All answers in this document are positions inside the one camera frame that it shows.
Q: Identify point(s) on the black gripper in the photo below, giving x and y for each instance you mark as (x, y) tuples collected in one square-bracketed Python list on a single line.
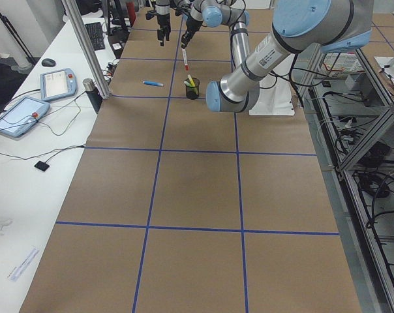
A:
[(162, 19), (190, 27)]

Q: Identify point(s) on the red and white marker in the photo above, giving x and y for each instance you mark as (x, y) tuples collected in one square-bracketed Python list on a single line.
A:
[(185, 59)]

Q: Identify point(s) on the blue marker pen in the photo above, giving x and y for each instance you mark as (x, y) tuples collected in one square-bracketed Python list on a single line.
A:
[(152, 83)]

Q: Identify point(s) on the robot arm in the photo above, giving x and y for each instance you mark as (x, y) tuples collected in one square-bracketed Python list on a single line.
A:
[(337, 26), (213, 14)]

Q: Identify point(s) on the yellow highlighter pen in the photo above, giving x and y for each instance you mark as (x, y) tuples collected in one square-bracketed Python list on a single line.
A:
[(191, 80)]

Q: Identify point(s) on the black mesh pen holder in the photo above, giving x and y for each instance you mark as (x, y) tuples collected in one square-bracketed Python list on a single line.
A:
[(192, 92)]

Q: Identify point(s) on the black keyboard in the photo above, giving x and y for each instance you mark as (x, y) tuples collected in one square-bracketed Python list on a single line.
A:
[(95, 34)]

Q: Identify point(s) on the dark water bottle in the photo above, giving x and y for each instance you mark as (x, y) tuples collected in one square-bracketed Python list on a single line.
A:
[(93, 94)]

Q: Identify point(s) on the blue teach pendant far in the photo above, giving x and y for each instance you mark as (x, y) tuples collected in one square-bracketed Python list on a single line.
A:
[(58, 84)]

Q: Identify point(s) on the blue teach pendant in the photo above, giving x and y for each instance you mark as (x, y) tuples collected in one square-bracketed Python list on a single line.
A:
[(58, 84), (22, 116)]

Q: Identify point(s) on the black computer mouse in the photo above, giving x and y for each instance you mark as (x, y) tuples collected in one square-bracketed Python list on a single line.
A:
[(47, 62)]

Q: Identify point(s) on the blue teach pendant near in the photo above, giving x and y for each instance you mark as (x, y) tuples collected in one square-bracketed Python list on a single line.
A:
[(22, 116)]

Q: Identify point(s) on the brown paper table mat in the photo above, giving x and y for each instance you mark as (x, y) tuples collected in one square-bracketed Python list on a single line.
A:
[(174, 208)]

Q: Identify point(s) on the small black square device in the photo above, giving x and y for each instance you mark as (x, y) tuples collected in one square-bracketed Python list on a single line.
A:
[(42, 166)]

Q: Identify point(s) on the white paper label strip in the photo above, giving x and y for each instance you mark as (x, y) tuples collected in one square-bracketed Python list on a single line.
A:
[(19, 270)]

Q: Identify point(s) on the aluminium frame post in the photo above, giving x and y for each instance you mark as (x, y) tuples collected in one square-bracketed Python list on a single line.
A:
[(78, 25)]

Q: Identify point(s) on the aluminium frame side rail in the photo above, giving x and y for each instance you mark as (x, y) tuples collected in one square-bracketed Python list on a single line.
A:
[(349, 100)]

